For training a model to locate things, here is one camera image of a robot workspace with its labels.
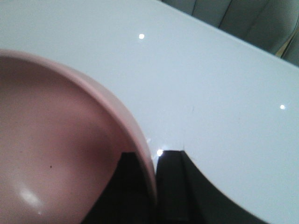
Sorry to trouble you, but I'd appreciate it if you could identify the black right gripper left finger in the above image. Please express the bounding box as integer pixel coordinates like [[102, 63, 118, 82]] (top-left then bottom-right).
[[82, 153, 155, 224]]

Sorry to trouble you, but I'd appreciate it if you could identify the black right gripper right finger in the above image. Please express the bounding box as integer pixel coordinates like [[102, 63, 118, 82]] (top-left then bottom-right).
[[156, 151, 264, 224]]

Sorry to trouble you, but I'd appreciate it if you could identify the pink plastic bowl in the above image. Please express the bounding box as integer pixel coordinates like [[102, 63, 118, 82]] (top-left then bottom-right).
[[0, 49, 157, 224]]

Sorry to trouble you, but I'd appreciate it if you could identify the right grey upholstered chair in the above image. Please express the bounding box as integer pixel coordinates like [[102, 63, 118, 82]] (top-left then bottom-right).
[[164, 0, 299, 65]]

